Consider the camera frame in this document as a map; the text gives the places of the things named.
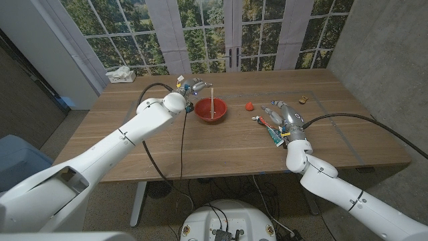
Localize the blue bin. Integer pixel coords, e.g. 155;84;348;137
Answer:
0;134;54;193

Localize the white table leg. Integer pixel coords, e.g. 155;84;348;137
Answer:
129;181;148;228

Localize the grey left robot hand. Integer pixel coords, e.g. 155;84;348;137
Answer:
176;77;213;98

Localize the red bowl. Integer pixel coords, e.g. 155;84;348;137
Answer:
194;97;228;123

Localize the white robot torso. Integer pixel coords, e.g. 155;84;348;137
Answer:
179;199;277;241

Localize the round black fan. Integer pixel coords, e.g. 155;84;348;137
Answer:
146;179;174;200

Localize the printed window backdrop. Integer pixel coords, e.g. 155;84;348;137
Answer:
60;0;355;76

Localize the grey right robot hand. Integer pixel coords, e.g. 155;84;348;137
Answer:
260;100;307;142

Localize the toothpaste tube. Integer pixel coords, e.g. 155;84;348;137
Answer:
251;115;286;147

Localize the white power strip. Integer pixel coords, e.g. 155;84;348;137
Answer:
108;70;137;84

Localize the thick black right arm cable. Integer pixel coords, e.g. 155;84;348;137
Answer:
302;112;428;160

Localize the crumpled white tissue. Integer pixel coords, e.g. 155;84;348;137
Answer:
105;65;132;78

